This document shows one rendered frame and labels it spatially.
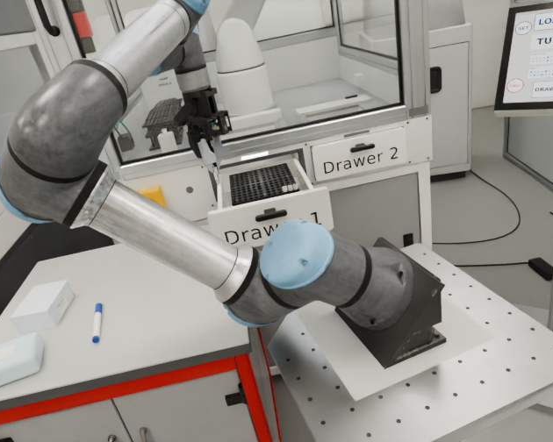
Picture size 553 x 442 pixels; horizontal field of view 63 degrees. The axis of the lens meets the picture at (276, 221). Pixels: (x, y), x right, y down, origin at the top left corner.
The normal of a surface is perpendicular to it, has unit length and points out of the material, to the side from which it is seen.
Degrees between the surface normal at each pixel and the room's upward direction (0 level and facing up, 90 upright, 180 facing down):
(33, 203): 111
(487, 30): 90
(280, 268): 43
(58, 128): 79
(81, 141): 102
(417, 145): 90
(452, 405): 0
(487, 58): 90
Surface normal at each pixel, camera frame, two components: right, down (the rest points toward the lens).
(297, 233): -0.72, -0.41
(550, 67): -0.52, -0.21
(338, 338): -0.18, -0.88
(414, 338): 0.34, 0.36
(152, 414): 0.13, 0.42
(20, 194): -0.23, 0.70
